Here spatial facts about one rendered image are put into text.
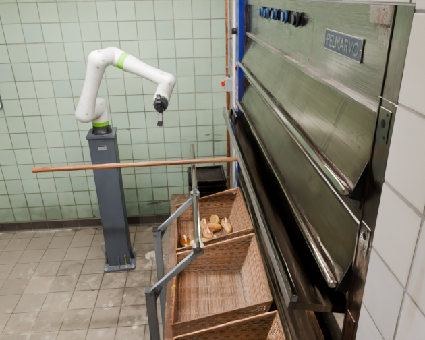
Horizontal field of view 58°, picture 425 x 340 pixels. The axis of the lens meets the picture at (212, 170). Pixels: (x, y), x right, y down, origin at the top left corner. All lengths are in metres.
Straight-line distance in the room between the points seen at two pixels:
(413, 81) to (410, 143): 0.10
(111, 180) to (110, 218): 0.34
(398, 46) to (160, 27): 2.80
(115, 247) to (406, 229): 2.85
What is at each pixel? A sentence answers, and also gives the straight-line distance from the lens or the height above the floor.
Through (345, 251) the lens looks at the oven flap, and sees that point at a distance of 1.04.
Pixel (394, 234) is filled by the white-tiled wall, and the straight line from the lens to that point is 0.81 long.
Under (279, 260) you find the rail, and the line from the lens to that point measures 1.13.
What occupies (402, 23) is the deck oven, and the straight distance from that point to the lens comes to 0.79.
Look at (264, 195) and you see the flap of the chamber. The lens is 1.52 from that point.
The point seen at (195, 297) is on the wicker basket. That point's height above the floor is 0.59.
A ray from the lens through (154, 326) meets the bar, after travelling 1.92.
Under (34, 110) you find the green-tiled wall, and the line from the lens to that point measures 3.79.
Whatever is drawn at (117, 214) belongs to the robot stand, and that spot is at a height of 0.53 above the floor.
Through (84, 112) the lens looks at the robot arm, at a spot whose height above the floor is 1.41.
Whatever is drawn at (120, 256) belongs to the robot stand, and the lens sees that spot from 3.44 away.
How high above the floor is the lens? 2.12
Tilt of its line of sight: 24 degrees down
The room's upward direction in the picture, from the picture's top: 1 degrees counter-clockwise
